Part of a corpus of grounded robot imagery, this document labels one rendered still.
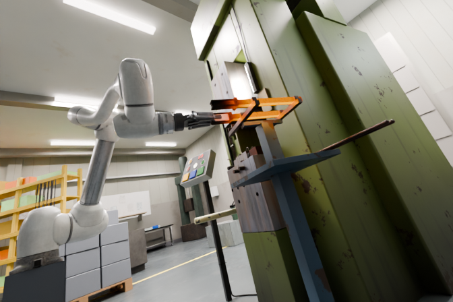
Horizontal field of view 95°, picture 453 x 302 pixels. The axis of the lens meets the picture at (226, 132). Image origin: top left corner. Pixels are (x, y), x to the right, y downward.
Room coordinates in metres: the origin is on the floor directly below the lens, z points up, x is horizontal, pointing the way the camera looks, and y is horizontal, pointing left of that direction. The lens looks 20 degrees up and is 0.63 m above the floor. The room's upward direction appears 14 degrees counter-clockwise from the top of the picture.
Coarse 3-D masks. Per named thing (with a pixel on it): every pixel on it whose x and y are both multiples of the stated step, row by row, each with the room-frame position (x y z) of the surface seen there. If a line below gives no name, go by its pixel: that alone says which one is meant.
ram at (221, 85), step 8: (224, 64) 1.40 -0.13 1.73; (232, 64) 1.44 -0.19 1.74; (240, 64) 1.48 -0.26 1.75; (224, 72) 1.42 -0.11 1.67; (232, 72) 1.43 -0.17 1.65; (240, 72) 1.47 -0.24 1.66; (216, 80) 1.55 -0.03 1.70; (224, 80) 1.45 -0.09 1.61; (232, 80) 1.41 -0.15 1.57; (240, 80) 1.45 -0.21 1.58; (248, 80) 1.50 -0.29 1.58; (216, 88) 1.58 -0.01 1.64; (224, 88) 1.48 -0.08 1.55; (232, 88) 1.40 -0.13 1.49; (240, 88) 1.44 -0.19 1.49; (248, 88) 1.48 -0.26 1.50; (216, 96) 1.61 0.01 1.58; (224, 96) 1.51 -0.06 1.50; (232, 96) 1.42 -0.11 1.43; (240, 96) 1.43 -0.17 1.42; (248, 96) 1.47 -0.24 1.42; (256, 96) 1.51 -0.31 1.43; (224, 112) 1.56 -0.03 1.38
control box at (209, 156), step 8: (208, 152) 1.85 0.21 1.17; (192, 160) 1.97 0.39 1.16; (200, 160) 1.88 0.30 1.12; (208, 160) 1.80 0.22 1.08; (192, 168) 1.91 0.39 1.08; (208, 168) 1.79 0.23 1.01; (200, 176) 1.78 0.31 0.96; (208, 176) 1.77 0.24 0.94; (184, 184) 1.92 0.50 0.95; (192, 184) 1.91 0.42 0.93
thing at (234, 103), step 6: (300, 96) 0.84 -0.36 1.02; (210, 102) 0.69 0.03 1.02; (216, 102) 0.70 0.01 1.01; (222, 102) 0.70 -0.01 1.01; (228, 102) 0.71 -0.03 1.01; (234, 102) 0.72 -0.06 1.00; (240, 102) 0.72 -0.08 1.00; (246, 102) 0.73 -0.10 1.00; (264, 102) 0.77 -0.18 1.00; (270, 102) 0.78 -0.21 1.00; (276, 102) 0.79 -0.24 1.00; (282, 102) 0.81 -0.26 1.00; (288, 102) 0.82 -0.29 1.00; (216, 108) 0.70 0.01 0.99; (222, 108) 0.71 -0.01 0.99; (228, 108) 0.72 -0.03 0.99; (234, 108) 0.73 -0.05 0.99
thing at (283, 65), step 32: (256, 0) 1.20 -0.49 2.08; (256, 32) 1.21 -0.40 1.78; (288, 32) 1.30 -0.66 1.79; (256, 64) 1.30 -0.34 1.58; (288, 64) 1.22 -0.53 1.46; (288, 96) 1.17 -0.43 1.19; (320, 96) 1.32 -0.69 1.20; (288, 128) 1.25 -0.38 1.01; (320, 128) 1.25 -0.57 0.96; (352, 160) 1.33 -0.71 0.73; (320, 192) 1.20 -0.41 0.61; (352, 192) 1.26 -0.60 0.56; (320, 224) 1.27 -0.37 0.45; (352, 224) 1.21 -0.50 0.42; (384, 224) 1.34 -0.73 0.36; (320, 256) 1.33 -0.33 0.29; (352, 256) 1.17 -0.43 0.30; (384, 256) 1.28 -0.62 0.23; (352, 288) 1.23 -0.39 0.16; (384, 288) 1.23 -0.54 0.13; (416, 288) 1.35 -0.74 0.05
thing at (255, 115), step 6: (216, 114) 0.81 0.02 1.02; (228, 114) 0.83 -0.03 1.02; (234, 114) 0.84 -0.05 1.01; (252, 114) 0.88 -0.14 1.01; (258, 114) 0.89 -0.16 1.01; (264, 114) 0.90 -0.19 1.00; (270, 114) 0.91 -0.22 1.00; (276, 114) 0.93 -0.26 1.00; (228, 120) 0.83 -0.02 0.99; (234, 120) 0.86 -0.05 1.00
